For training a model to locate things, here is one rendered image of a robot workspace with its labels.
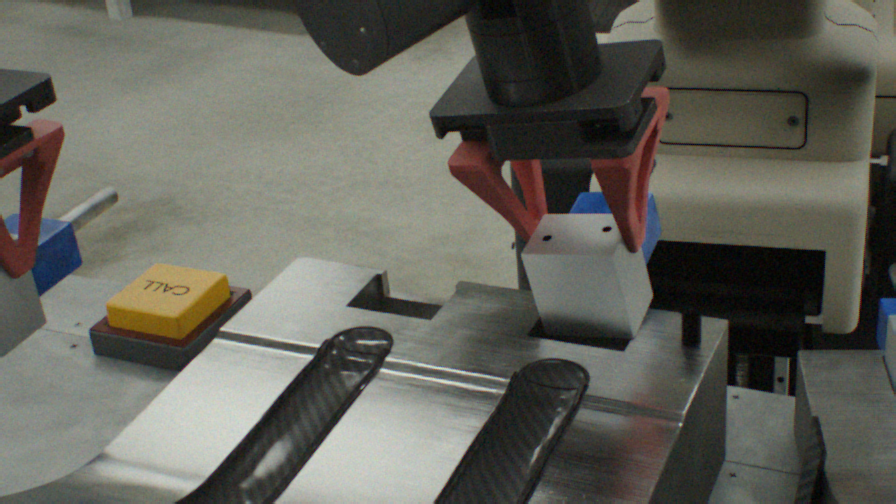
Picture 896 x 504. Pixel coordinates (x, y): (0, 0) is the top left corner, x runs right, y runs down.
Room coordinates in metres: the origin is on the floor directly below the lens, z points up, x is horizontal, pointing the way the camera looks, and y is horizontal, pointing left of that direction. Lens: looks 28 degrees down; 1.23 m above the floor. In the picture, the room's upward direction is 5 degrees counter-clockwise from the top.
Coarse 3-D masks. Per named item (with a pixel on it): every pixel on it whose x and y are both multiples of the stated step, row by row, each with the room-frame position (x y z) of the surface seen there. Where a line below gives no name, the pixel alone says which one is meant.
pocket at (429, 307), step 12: (384, 276) 0.63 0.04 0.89; (372, 288) 0.63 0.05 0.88; (384, 288) 0.63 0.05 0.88; (456, 288) 0.61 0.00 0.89; (360, 300) 0.61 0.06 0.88; (372, 300) 0.63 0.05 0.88; (384, 300) 0.63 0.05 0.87; (396, 300) 0.63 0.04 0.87; (408, 300) 0.63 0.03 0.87; (420, 300) 0.62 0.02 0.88; (432, 300) 0.62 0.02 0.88; (444, 300) 0.62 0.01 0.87; (384, 312) 0.63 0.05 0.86; (396, 312) 0.63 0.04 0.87; (408, 312) 0.63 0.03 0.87; (420, 312) 0.62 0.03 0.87; (432, 312) 0.62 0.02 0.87
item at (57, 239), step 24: (96, 192) 0.67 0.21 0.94; (72, 216) 0.64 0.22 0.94; (96, 216) 0.66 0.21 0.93; (48, 240) 0.60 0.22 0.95; (72, 240) 0.61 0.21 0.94; (0, 264) 0.56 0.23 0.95; (48, 264) 0.60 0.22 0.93; (72, 264) 0.61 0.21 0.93; (0, 288) 0.56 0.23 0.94; (24, 288) 0.57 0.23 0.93; (48, 288) 0.59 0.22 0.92; (0, 312) 0.56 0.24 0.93; (24, 312) 0.57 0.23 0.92; (0, 336) 0.55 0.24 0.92; (24, 336) 0.57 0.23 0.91
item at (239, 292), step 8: (232, 288) 0.76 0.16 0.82; (240, 288) 0.76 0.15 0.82; (232, 296) 0.75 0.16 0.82; (240, 296) 0.75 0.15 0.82; (224, 304) 0.74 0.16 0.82; (232, 304) 0.74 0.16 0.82; (216, 312) 0.73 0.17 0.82; (224, 312) 0.73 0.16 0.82; (104, 320) 0.73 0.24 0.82; (208, 320) 0.72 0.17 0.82; (96, 328) 0.72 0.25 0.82; (104, 328) 0.72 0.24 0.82; (112, 328) 0.72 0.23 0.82; (120, 328) 0.72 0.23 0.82; (200, 328) 0.71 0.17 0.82; (128, 336) 0.71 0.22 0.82; (136, 336) 0.70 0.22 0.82; (144, 336) 0.70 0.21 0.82; (152, 336) 0.70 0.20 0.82; (160, 336) 0.70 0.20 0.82; (192, 336) 0.70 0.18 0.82; (168, 344) 0.69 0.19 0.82; (176, 344) 0.69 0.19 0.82; (184, 344) 0.69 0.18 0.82
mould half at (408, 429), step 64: (256, 320) 0.59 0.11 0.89; (320, 320) 0.59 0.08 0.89; (384, 320) 0.58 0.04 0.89; (448, 320) 0.57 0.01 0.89; (512, 320) 0.57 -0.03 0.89; (704, 320) 0.55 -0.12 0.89; (192, 384) 0.54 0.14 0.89; (256, 384) 0.53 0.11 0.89; (384, 384) 0.52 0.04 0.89; (448, 384) 0.52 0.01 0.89; (640, 384) 0.50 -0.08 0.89; (704, 384) 0.50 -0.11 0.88; (128, 448) 0.49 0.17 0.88; (192, 448) 0.49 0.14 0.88; (320, 448) 0.48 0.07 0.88; (384, 448) 0.47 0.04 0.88; (448, 448) 0.47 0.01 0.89; (576, 448) 0.46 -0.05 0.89; (640, 448) 0.45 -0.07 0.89; (704, 448) 0.50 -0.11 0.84
